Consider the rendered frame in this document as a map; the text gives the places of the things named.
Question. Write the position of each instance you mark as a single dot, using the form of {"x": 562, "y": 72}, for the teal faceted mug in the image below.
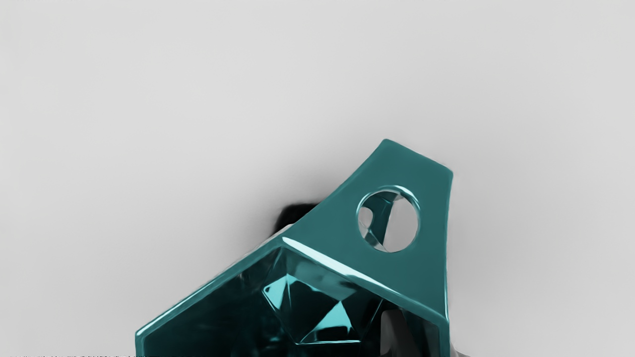
{"x": 337, "y": 238}

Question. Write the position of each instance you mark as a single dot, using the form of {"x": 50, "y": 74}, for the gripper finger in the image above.
{"x": 403, "y": 333}

